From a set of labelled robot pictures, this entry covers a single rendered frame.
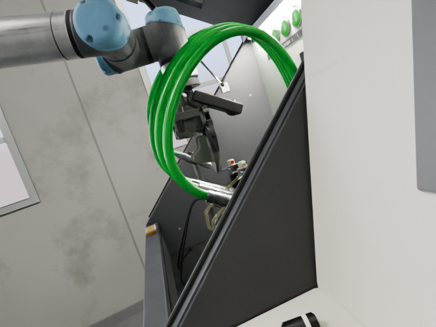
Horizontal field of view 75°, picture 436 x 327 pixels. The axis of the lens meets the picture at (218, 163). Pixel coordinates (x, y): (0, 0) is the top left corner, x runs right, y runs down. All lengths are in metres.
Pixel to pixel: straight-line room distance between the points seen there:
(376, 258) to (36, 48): 0.54
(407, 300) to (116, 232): 2.20
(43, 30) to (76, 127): 1.79
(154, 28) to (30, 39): 0.23
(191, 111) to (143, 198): 1.76
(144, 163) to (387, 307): 2.12
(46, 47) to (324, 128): 0.44
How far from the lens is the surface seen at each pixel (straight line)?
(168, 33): 0.64
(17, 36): 0.57
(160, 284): 0.57
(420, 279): 0.25
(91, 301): 2.54
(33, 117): 2.37
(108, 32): 0.50
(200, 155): 0.63
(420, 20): 0.23
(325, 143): 0.31
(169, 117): 0.39
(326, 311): 0.34
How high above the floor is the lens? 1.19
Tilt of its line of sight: 7 degrees down
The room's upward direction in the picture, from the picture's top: 18 degrees counter-clockwise
